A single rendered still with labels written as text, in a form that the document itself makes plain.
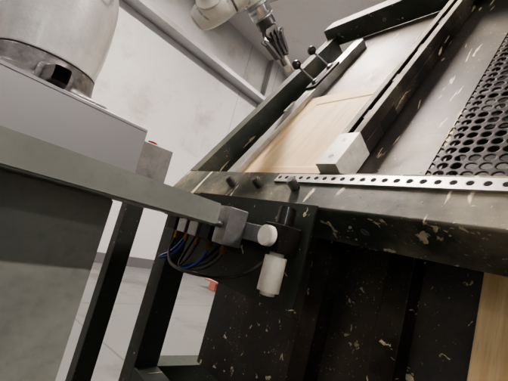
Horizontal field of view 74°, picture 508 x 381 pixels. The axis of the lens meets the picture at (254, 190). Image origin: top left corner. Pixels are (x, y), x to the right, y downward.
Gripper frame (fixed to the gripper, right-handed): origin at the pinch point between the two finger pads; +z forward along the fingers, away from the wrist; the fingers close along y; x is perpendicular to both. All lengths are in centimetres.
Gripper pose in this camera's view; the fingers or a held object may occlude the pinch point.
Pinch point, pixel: (286, 64)
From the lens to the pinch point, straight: 153.5
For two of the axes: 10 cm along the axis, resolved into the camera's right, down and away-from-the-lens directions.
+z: 5.0, 7.4, 4.5
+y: -6.0, 6.7, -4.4
